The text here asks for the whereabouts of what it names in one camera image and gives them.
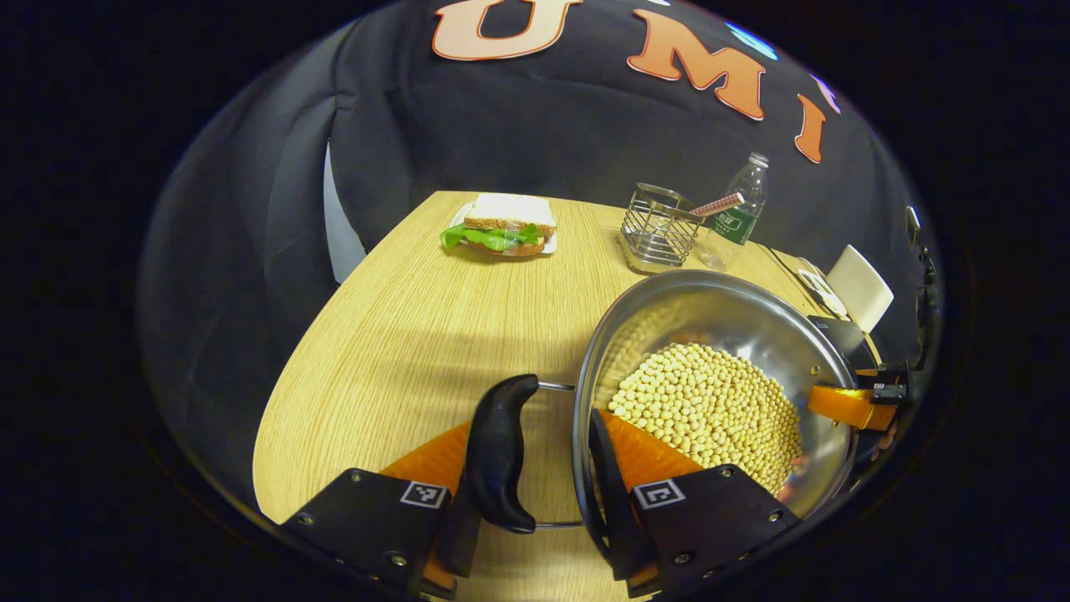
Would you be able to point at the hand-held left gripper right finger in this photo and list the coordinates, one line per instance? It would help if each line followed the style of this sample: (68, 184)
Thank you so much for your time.
(619, 527)

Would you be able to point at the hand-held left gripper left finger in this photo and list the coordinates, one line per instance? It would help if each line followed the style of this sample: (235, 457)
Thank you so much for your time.
(368, 518)

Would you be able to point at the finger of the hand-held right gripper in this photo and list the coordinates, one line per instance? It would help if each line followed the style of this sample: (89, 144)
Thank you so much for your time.
(886, 380)
(844, 405)

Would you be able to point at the white toaster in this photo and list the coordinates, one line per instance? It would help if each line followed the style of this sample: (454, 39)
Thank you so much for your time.
(861, 288)

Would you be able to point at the white divided dish of beans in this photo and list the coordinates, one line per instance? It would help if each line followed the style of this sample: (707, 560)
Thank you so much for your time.
(823, 288)

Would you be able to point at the pile of yellow soybeans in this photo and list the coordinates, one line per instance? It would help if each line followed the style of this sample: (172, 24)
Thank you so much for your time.
(710, 410)

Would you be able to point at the clear water bottle green label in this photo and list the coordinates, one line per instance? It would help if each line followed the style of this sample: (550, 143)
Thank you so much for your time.
(736, 226)

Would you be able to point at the red white striped straw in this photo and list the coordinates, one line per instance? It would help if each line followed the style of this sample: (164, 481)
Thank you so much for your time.
(717, 204)

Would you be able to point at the lettuce sandwich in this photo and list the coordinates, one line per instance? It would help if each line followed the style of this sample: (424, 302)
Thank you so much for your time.
(501, 234)

